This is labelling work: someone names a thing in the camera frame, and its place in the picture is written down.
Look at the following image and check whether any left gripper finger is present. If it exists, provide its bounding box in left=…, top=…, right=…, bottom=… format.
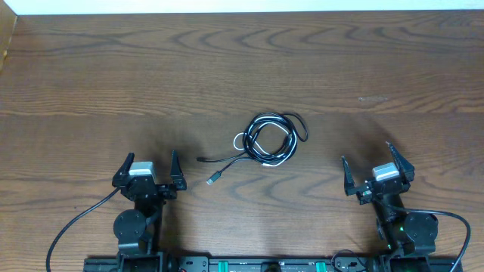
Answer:
left=112, top=153, right=135, bottom=187
left=169, top=150, right=187, bottom=190

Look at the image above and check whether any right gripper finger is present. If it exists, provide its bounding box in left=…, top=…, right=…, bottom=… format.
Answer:
left=341, top=156, right=357, bottom=196
left=387, top=142, right=415, bottom=182

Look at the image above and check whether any white USB cable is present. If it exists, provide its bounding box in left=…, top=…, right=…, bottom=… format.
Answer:
left=232, top=116, right=296, bottom=168

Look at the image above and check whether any black USB cable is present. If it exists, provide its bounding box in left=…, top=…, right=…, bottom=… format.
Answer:
left=196, top=111, right=309, bottom=186

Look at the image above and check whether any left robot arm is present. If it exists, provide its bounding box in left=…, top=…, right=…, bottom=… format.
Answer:
left=112, top=151, right=187, bottom=271

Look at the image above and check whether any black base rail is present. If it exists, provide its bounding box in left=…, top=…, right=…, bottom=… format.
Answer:
left=82, top=253, right=455, bottom=272

